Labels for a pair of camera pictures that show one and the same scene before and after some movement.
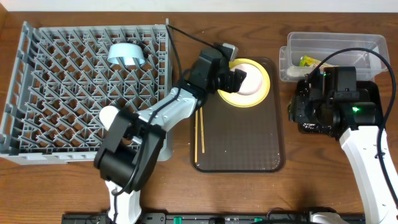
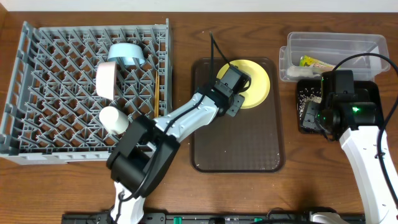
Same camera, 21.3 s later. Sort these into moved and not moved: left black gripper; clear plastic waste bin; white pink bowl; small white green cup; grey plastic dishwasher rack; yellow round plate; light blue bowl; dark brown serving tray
Moved: left black gripper; white pink bowl
Not moved: yellow round plate; small white green cup; light blue bowl; dark brown serving tray; clear plastic waste bin; grey plastic dishwasher rack
